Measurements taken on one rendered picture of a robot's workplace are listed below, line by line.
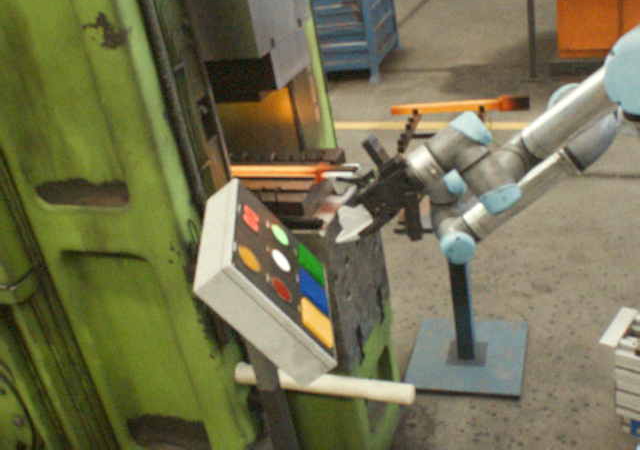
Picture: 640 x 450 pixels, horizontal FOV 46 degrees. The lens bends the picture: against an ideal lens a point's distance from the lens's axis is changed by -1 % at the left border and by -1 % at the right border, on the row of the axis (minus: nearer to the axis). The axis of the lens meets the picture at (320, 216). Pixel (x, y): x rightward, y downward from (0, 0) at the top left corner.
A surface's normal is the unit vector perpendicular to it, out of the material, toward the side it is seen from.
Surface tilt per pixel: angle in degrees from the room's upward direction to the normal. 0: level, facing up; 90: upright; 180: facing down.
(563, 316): 0
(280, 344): 90
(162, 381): 90
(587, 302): 0
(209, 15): 90
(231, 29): 90
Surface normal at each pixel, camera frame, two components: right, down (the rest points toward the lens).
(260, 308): 0.06, 0.46
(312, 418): -0.36, 0.48
